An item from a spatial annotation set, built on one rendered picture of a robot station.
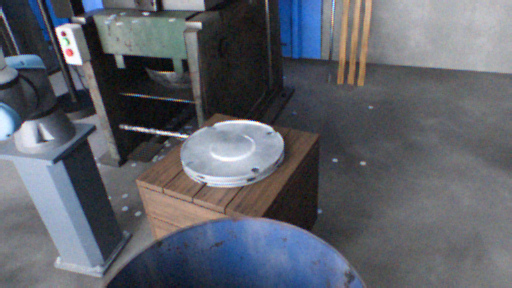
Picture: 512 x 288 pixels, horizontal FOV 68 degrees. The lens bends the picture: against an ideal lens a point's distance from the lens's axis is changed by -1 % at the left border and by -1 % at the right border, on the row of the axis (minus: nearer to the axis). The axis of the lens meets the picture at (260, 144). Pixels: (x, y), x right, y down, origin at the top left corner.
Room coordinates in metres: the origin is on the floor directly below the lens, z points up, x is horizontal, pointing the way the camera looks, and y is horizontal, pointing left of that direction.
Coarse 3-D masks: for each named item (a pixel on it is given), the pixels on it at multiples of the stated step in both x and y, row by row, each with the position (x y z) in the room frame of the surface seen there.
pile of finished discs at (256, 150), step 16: (208, 128) 1.02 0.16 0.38; (224, 128) 1.01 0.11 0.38; (240, 128) 1.01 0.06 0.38; (256, 128) 1.00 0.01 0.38; (272, 128) 0.98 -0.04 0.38; (192, 144) 0.93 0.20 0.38; (208, 144) 0.93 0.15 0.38; (224, 144) 0.91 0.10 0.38; (240, 144) 0.91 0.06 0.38; (256, 144) 0.91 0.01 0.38; (272, 144) 0.90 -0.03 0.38; (192, 160) 0.85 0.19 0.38; (208, 160) 0.85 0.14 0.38; (224, 160) 0.84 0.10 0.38; (240, 160) 0.84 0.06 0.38; (256, 160) 0.83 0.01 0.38; (272, 160) 0.83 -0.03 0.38; (192, 176) 0.81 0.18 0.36; (208, 176) 0.77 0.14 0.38; (224, 176) 0.77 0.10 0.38; (240, 176) 0.76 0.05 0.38; (256, 176) 0.78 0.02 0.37
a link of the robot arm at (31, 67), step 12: (12, 60) 0.89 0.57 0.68; (24, 60) 0.88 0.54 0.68; (36, 60) 0.90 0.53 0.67; (24, 72) 0.86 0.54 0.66; (36, 72) 0.88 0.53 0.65; (36, 84) 0.86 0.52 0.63; (48, 84) 0.91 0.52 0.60; (48, 96) 0.89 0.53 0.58; (36, 108) 0.84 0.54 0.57; (48, 108) 0.88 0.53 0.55
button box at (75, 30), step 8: (64, 24) 1.41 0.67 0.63; (72, 24) 1.40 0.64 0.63; (72, 32) 1.35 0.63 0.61; (80, 32) 1.38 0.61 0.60; (72, 40) 1.35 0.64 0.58; (80, 40) 1.37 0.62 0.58; (64, 48) 1.37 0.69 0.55; (72, 48) 1.36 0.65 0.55; (80, 48) 1.36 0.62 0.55; (72, 56) 1.36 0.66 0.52; (80, 56) 1.35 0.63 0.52; (88, 56) 1.39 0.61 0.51; (80, 64) 1.36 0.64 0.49; (80, 80) 1.40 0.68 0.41
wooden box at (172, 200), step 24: (216, 120) 1.12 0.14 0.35; (288, 144) 0.94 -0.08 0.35; (312, 144) 0.93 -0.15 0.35; (168, 168) 0.86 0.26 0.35; (288, 168) 0.82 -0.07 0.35; (312, 168) 0.93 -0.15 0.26; (144, 192) 0.81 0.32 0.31; (168, 192) 0.77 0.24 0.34; (192, 192) 0.75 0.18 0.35; (216, 192) 0.74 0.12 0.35; (240, 192) 0.74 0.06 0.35; (264, 192) 0.73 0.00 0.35; (288, 192) 0.77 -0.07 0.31; (312, 192) 0.93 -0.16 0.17; (168, 216) 0.78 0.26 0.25; (192, 216) 0.74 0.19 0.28; (216, 216) 0.70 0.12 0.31; (240, 216) 0.66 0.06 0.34; (264, 216) 0.66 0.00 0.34; (288, 216) 0.77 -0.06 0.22; (312, 216) 0.94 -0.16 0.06
